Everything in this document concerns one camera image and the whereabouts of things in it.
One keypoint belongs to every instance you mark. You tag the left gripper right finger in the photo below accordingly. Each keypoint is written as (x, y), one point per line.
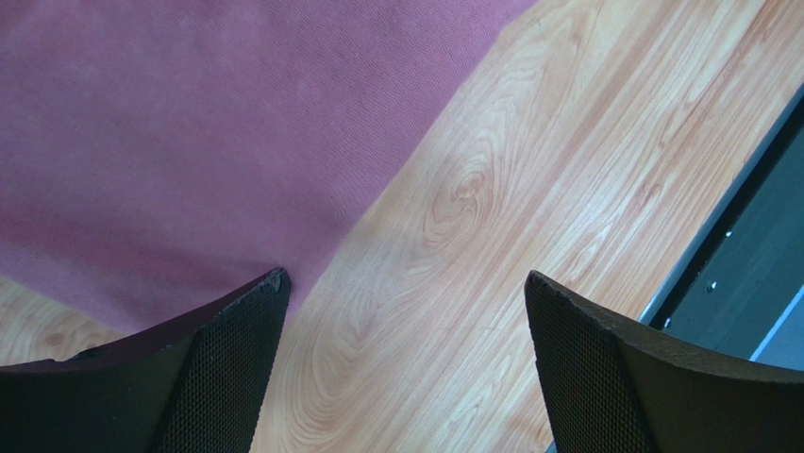
(612, 384)

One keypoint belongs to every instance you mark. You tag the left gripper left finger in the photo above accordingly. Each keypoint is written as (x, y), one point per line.
(194, 383)

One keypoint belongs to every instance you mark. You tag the pink t shirt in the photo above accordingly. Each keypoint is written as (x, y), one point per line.
(157, 155)

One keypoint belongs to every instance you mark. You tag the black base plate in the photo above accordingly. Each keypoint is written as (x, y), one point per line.
(738, 287)

